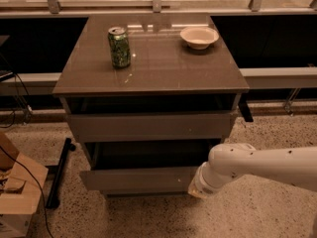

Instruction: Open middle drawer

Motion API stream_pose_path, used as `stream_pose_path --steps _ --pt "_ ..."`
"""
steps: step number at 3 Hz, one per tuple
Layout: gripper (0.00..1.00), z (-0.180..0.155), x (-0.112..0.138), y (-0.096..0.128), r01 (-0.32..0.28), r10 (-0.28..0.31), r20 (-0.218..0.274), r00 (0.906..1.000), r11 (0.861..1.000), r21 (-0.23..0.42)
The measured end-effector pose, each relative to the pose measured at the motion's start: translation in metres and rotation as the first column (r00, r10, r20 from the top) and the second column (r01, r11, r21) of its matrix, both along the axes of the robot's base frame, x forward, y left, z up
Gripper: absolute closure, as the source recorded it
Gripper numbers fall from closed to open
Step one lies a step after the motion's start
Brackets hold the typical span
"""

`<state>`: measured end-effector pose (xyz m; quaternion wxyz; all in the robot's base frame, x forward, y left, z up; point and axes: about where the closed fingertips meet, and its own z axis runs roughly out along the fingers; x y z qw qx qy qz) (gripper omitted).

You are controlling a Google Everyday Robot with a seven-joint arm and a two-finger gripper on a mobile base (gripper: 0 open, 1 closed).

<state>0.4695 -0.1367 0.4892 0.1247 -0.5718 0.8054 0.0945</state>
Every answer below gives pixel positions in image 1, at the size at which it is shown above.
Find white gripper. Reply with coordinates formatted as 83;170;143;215
188;162;231;199

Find grey drawer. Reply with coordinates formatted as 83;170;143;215
67;112;237;143
80;139;220;196

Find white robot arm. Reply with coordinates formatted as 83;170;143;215
188;143;317;198

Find grey top drawer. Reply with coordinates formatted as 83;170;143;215
67;112;237;143

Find grey drawer cabinet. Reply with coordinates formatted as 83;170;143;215
53;14;251;196

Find white paper bowl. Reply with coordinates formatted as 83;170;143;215
180;27;219;50

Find black stand leg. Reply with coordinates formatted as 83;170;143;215
46;138;76;209

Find green soda can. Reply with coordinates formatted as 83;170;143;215
108;27;131;68

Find cardboard box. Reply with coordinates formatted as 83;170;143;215
0;133;48;238

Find metal window railing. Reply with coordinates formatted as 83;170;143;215
0;0;317;18

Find black cable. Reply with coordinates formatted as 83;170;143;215
0;145;54;238

